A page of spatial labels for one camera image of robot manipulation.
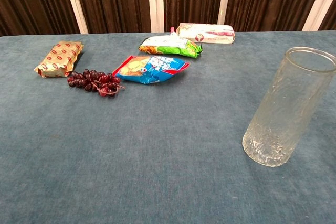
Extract textured clear glass vase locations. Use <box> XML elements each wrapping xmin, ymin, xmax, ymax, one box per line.
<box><xmin>241</xmin><ymin>47</ymin><xmax>336</xmax><ymax>167</ymax></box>

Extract blue snack bag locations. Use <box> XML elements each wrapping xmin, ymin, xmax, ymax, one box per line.
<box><xmin>112</xmin><ymin>55</ymin><xmax>190</xmax><ymax>85</ymax></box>

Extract blue velvet tablecloth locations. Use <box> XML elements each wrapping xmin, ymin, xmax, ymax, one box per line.
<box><xmin>0</xmin><ymin>31</ymin><xmax>336</xmax><ymax>224</ymax></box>

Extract green snack bag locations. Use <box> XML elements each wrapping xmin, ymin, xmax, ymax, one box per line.
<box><xmin>138</xmin><ymin>26</ymin><xmax>203</xmax><ymax>59</ymax></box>

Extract dark red grape bunch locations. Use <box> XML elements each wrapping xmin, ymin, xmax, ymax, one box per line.
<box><xmin>67</xmin><ymin>69</ymin><xmax>125</xmax><ymax>98</ymax></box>

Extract dark brown curtain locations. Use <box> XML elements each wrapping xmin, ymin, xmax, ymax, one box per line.
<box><xmin>0</xmin><ymin>0</ymin><xmax>336</xmax><ymax>37</ymax></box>

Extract gold packet with red marks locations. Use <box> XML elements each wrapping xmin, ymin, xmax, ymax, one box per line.
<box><xmin>33</xmin><ymin>40</ymin><xmax>85</xmax><ymax>79</ymax></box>

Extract wide white frame post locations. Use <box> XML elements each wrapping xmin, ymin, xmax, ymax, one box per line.
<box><xmin>146</xmin><ymin>0</ymin><xmax>165</xmax><ymax>33</ymax></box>

